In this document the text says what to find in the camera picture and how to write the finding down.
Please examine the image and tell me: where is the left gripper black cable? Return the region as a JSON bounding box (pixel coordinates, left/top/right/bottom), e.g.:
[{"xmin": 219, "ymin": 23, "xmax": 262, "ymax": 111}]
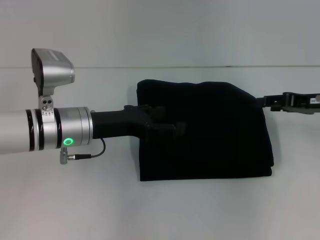
[{"xmin": 58, "ymin": 138, "xmax": 107, "ymax": 166}]

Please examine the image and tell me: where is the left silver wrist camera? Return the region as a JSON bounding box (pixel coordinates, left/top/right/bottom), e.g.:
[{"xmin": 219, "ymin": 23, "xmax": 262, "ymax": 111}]
[{"xmin": 30, "ymin": 47, "xmax": 76, "ymax": 111}]

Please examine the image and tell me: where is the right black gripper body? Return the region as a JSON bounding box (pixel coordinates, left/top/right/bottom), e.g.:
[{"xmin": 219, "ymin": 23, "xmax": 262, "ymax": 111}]
[{"xmin": 281, "ymin": 90, "xmax": 320, "ymax": 116}]

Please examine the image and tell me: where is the black t-shirt with white print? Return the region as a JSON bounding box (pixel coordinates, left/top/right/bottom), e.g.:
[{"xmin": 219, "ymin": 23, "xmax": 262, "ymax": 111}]
[{"xmin": 136, "ymin": 78, "xmax": 275, "ymax": 182}]

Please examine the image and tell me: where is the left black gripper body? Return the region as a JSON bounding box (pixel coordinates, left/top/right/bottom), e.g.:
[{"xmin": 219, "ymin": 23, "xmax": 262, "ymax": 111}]
[{"xmin": 89, "ymin": 104, "xmax": 157, "ymax": 141}]

